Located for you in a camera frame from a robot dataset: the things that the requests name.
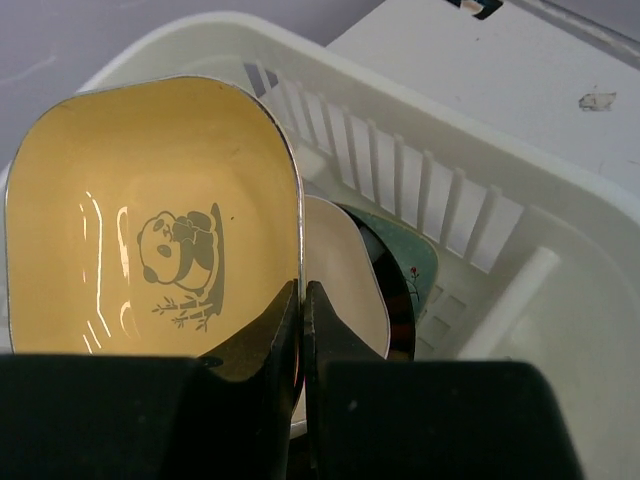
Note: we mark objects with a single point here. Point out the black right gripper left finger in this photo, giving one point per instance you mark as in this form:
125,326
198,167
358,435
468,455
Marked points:
223,416

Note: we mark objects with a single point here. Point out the yellow square panda dish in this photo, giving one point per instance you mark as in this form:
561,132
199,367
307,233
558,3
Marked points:
162,218

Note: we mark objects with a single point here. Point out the round black rimmed plate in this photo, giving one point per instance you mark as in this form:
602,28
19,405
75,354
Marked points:
394,289

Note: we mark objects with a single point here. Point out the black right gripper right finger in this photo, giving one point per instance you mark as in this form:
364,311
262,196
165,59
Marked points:
372,418

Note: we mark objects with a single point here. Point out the white plastic dish bin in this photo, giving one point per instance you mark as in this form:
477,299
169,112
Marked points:
539,260

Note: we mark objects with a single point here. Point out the cream square panda dish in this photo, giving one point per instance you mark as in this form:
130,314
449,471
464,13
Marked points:
336,256

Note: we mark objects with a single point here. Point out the teal rectangular divided plate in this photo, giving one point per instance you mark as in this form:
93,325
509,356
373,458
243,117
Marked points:
414,254

